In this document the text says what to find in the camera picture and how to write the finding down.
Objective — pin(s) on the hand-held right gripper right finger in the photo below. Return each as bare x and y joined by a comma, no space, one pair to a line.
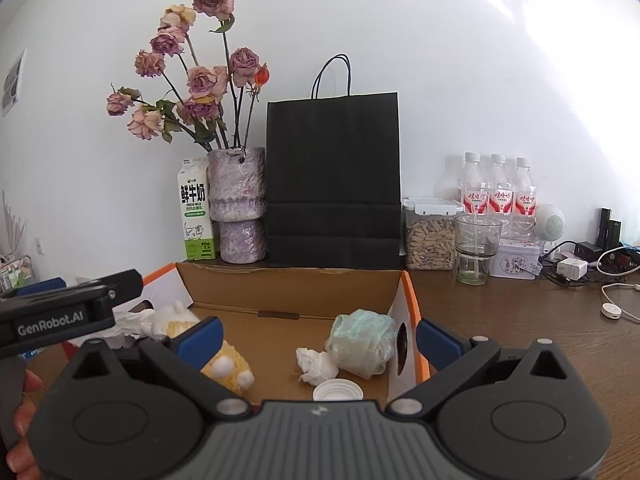
437,342

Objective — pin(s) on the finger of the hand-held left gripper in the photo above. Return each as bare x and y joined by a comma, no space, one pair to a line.
42,286
125,285

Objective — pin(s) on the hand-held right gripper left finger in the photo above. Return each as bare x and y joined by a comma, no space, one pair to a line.
202,340

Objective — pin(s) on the white and yellow alpaca plush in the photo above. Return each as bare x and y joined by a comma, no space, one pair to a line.
230,365

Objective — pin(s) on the large white tissue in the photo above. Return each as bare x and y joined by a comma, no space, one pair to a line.
130,330

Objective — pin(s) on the translucent plastic bag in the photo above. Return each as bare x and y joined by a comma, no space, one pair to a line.
362,342

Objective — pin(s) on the red cardboard box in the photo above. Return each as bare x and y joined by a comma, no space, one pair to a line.
290,300

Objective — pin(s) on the white round lid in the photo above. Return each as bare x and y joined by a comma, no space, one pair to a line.
337,390

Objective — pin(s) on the small white tissue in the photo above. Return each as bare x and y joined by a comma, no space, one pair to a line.
316,366

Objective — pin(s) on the person's left hand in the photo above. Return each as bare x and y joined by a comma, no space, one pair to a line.
21,422

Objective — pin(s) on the pale purple pampas grass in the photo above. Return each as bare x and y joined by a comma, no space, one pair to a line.
12,225

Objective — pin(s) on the clear drinking glass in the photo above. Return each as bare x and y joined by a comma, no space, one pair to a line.
475,250

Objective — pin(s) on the clear jar of seeds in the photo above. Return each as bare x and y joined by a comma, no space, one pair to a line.
430,242

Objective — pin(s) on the white and green milk carton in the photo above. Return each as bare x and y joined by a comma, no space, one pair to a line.
196,210

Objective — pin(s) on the white printed tin box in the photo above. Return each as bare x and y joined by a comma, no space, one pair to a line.
517,260

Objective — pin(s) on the purple ceramic vase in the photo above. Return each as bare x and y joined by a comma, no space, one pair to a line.
237,205

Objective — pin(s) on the white charger plug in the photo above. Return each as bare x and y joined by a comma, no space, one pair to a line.
572,268

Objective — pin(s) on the white round speaker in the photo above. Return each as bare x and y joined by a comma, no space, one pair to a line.
550,221

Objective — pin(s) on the black power adapter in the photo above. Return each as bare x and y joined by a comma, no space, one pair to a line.
589,251

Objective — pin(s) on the black paper bag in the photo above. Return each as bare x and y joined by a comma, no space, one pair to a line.
332,180

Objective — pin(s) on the black upright boxes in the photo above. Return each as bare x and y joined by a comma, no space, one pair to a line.
610,227

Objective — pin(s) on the dried rose bouquet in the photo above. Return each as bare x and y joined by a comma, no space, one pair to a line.
200,85

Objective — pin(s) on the white wall socket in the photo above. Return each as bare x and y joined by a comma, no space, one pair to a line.
39,246

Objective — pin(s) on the wall poster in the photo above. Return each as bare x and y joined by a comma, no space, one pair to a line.
12,82

